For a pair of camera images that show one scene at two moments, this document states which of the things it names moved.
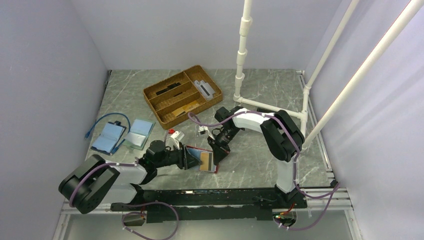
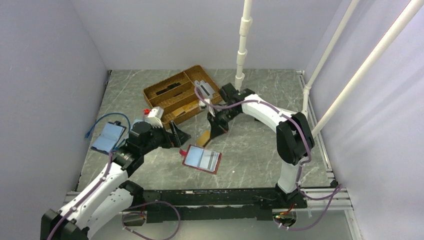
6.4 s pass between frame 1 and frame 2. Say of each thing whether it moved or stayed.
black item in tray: stayed
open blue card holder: stayed
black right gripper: moved
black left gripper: moved
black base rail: stayed
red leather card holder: stayed
